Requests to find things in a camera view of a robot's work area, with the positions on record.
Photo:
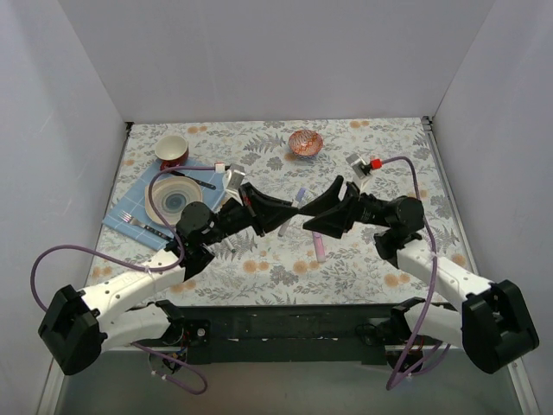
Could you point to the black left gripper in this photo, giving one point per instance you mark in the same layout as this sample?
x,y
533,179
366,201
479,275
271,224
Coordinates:
x,y
251,208

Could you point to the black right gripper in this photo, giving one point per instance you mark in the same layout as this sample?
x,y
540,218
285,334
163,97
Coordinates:
x,y
350,207

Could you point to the blue pen cap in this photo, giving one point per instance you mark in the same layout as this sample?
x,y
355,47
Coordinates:
x,y
300,194

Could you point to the pink highlighter pen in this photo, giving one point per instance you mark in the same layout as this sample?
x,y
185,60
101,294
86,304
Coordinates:
x,y
319,247

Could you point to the white pen with green tip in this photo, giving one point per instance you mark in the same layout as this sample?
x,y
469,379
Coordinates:
x,y
229,245

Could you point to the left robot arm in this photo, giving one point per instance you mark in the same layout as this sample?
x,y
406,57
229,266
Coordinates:
x,y
79,325

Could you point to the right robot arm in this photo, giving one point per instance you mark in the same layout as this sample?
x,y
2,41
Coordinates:
x,y
489,321

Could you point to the floral tablecloth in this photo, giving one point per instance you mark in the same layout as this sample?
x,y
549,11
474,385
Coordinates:
x,y
283,269

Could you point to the orange patterned bowl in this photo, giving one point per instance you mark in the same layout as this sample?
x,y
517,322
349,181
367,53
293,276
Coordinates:
x,y
305,143

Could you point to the beige plate with blue rings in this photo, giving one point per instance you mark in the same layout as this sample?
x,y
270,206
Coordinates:
x,y
169,197

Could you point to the red ceramic mug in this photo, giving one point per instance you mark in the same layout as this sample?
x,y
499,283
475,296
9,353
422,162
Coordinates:
x,y
172,151

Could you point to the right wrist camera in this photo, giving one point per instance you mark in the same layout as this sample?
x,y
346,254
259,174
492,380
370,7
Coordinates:
x,y
361,171

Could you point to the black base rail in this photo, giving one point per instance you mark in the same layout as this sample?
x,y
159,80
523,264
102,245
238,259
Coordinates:
x,y
254,333

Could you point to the black handled fork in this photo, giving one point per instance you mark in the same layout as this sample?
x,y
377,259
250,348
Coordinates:
x,y
133,221

